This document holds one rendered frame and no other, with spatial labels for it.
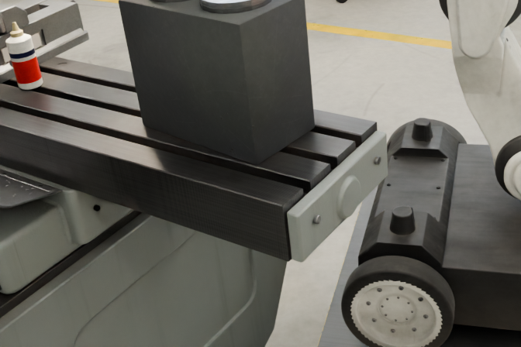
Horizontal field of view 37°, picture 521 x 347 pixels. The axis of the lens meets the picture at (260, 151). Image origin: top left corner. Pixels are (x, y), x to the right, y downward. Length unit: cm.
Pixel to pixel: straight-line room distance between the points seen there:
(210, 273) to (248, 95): 66
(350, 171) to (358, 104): 232
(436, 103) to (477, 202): 171
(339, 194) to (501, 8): 50
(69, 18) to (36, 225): 46
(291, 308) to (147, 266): 93
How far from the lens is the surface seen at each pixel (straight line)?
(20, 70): 130
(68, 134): 113
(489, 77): 139
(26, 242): 116
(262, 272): 165
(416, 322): 144
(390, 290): 140
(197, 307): 151
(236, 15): 91
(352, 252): 173
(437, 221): 149
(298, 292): 226
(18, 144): 120
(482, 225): 152
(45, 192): 114
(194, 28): 94
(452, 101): 329
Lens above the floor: 144
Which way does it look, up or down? 29 degrees down
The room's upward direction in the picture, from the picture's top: 7 degrees counter-clockwise
